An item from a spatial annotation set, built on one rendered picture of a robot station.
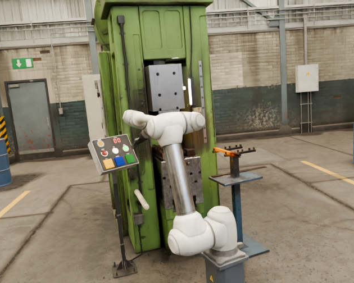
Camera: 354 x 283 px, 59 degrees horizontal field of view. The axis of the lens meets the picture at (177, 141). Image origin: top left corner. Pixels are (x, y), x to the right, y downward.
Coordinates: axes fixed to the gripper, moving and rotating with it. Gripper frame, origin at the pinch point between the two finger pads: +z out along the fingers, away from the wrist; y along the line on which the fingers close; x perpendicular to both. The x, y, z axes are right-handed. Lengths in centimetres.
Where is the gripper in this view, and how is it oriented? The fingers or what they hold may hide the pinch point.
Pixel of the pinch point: (134, 145)
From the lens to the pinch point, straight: 253.4
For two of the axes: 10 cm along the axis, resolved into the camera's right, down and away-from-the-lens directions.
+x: -4.1, -8.8, 2.3
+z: -5.4, 4.4, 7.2
